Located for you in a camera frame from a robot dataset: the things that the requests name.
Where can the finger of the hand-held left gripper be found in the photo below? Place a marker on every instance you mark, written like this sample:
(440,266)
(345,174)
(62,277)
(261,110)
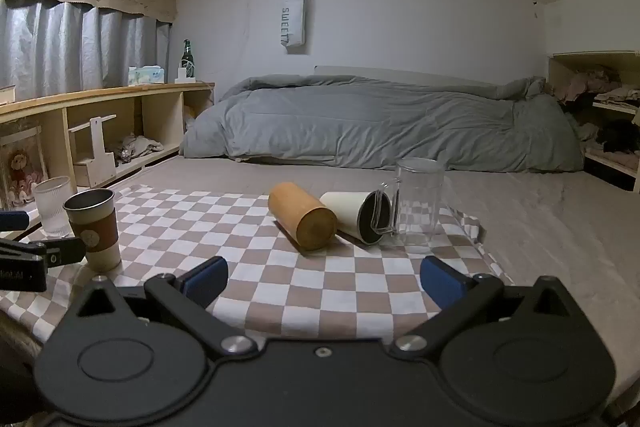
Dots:
(62,251)
(12,221)

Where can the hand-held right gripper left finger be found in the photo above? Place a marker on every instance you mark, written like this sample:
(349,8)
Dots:
(207,281)

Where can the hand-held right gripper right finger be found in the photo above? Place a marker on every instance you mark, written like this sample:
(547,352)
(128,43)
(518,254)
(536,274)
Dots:
(442,286)

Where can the wooden cup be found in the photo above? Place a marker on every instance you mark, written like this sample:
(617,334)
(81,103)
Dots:
(300,217)

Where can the cream cup with black inside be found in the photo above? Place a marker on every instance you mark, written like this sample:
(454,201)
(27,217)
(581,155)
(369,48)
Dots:
(345,212)

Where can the metal cup with brown sleeve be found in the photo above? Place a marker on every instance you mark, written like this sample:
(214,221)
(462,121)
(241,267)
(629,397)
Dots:
(95,242)

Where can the ribbed glass cup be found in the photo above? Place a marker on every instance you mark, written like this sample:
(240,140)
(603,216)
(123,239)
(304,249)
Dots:
(50,207)

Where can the clear glass mug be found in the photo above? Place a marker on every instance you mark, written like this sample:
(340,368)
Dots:
(420,207)

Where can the brown white checkered cloth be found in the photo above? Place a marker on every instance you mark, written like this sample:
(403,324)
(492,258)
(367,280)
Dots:
(300,287)

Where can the wooden tool caddy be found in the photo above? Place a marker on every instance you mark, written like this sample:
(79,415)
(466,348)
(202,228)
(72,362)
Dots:
(97,159)

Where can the book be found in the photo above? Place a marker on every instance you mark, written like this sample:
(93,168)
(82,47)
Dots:
(7,94)

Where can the crumpled beige cloth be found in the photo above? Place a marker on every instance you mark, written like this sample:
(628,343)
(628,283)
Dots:
(140,147)

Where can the long wooden shelf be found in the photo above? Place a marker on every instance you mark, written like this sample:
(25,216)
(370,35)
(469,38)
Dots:
(125,90)

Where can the grey curtain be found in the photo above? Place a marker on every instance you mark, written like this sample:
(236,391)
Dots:
(55,47)

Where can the grey duvet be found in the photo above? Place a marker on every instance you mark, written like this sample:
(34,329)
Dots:
(350,122)

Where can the tissue box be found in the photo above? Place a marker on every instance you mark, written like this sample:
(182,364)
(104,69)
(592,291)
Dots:
(146,76)

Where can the small white box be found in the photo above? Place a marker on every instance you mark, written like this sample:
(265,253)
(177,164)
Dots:
(184,78)

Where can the wooden clothes shelf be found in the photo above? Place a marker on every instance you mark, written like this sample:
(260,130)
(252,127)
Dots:
(612,159)

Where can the green glass bottle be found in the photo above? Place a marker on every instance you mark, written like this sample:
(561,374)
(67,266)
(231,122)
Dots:
(187,54)

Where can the black clothes pile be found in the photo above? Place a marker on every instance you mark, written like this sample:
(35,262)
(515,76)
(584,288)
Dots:
(620,137)

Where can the pink clothes pile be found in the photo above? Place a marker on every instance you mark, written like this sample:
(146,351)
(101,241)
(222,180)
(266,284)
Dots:
(582,84)

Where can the folded beige clothes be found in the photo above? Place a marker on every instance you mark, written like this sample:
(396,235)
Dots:
(620,95)

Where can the white hanging bag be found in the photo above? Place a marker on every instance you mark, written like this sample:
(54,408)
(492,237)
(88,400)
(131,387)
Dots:
(291,17)

